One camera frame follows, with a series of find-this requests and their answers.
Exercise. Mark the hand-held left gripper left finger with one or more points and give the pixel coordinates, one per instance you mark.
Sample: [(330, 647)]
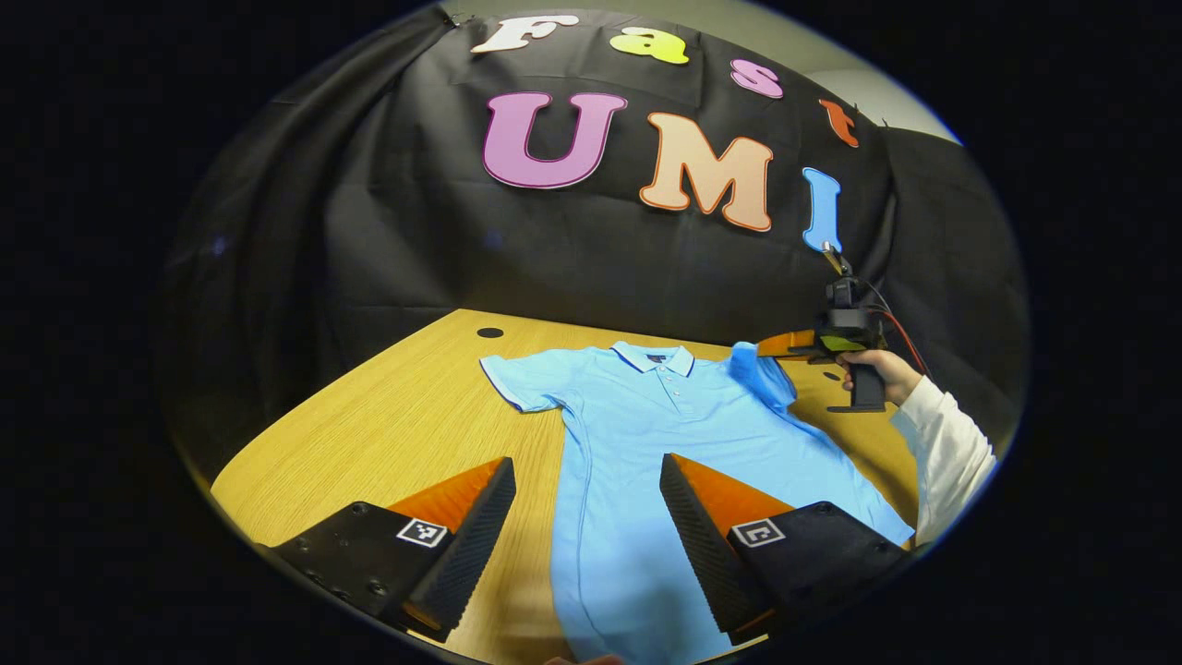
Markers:
[(480, 536)]

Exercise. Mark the black backdrop cloth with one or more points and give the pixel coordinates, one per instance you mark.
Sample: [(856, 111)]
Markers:
[(554, 259)]

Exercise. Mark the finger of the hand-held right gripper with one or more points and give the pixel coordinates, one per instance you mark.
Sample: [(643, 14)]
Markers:
[(790, 344)]

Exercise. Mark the light blue T-shirt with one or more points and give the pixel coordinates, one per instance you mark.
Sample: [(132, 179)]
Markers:
[(628, 443)]

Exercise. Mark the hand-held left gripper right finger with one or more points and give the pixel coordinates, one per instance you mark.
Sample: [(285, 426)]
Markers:
[(693, 545)]

